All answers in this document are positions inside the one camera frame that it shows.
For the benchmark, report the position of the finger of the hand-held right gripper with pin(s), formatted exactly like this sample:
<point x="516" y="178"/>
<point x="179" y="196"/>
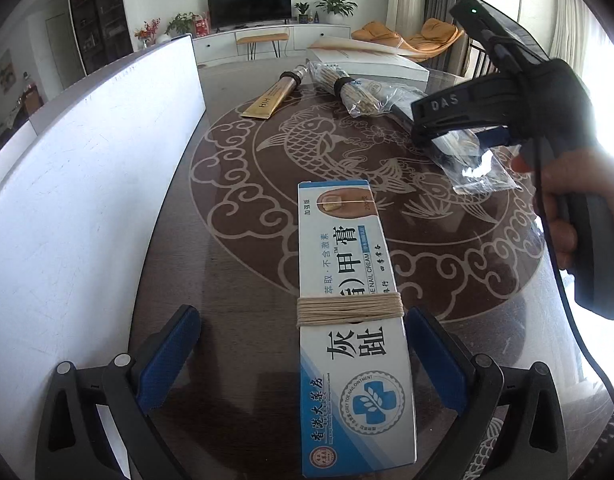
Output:
<point x="494" y="136"/>
<point x="429" y="136"/>

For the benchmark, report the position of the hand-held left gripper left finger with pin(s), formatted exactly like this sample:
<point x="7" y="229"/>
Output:
<point x="167" y="360"/>

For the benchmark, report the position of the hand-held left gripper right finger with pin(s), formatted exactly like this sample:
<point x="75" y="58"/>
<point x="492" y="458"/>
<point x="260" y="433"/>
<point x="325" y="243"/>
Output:
<point x="437" y="360"/>

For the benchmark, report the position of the clear plastic flat pack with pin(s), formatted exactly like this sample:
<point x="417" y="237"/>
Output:
<point x="469" y="170"/>

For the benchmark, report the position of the blue white ointment box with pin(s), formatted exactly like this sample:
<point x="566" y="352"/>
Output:
<point x="352" y="330"/>

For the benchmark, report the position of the person's right hand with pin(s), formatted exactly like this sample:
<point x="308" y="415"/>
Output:
<point x="582" y="175"/>

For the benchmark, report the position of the wooden chair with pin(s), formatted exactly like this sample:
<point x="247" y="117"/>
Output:
<point x="479" y="60"/>

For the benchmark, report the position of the bundle of wooden sticks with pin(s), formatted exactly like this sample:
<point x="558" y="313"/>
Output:
<point x="347" y="92"/>

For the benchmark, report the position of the white window curtain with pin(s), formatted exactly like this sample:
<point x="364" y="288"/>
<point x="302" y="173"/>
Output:
<point x="567" y="10"/>

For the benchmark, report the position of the orange lounge chair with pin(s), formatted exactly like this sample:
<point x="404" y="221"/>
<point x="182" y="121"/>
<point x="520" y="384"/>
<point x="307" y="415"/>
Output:
<point x="412" y="40"/>

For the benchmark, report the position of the printed blanket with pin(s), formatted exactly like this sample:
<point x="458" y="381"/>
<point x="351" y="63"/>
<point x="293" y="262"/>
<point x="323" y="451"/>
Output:
<point x="492" y="442"/>

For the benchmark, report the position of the large white flat box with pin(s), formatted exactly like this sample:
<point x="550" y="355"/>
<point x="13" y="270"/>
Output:
<point x="367" y="57"/>

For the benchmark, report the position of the white television cabinet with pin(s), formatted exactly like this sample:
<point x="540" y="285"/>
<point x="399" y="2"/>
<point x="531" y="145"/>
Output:
<point x="307" y="40"/>

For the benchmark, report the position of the large potted plant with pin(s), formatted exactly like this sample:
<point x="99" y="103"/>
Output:
<point x="337" y="7"/>

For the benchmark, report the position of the gold tube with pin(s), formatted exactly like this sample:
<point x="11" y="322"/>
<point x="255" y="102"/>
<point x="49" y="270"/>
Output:
<point x="269" y="97"/>

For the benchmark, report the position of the white board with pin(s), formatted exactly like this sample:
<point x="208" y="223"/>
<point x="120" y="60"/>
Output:
<point x="87" y="200"/>

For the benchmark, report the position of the small potted plant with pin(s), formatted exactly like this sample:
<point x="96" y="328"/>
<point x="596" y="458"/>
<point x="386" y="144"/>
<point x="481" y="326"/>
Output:
<point x="302" y="10"/>

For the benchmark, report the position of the wooden stool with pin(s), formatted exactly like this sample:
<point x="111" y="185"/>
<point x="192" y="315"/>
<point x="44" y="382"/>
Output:
<point x="262" y="38"/>

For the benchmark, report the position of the black television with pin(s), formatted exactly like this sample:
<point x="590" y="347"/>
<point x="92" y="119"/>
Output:
<point x="249" y="5"/>

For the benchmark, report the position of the bushy potted plant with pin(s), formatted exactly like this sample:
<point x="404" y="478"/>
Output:
<point x="182" y="22"/>

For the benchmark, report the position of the red flowers in vase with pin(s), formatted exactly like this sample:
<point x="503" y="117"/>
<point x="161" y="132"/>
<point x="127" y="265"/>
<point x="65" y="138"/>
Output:
<point x="148" y="32"/>

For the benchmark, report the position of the dark display cabinet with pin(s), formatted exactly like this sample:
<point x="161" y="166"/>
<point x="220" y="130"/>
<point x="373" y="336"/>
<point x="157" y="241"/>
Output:
<point x="94" y="10"/>

